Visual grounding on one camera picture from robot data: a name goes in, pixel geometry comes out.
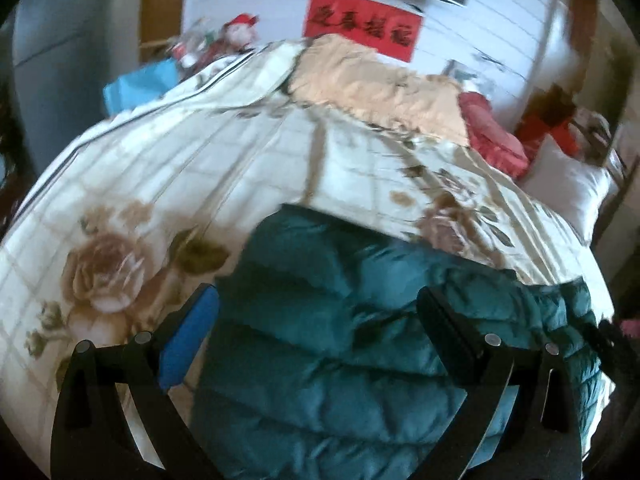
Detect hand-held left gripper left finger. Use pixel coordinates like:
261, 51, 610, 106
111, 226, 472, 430
50, 282, 221, 480

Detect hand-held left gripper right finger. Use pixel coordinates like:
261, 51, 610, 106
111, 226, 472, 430
416, 286, 583, 480

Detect dark green puffer jacket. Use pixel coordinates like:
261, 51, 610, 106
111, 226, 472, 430
192, 204, 616, 480

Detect floral cream bedspread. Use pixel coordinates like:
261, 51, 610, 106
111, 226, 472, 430
0, 40, 618, 480

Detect white pillow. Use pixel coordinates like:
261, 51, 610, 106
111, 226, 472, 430
520, 135, 618, 246

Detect red heart-shaped pillow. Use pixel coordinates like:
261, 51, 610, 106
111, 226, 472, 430
457, 91, 531, 178

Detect red bag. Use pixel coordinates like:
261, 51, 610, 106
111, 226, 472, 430
515, 110, 576, 153

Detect light blue bag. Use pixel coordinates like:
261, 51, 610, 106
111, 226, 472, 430
102, 57, 181, 116

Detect peach fringed blanket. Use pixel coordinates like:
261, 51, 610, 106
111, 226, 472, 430
287, 34, 471, 148

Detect grey cabinet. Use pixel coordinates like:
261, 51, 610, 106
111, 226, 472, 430
12, 0, 146, 171

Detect stuffed toy with red hat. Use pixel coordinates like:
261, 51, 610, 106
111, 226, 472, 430
220, 14, 261, 53

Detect wooden door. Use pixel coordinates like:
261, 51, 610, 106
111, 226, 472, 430
139, 0, 188, 63

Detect wall photo poster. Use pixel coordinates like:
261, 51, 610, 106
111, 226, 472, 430
445, 57, 501, 86

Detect red wall banner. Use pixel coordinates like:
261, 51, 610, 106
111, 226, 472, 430
304, 0, 425, 63

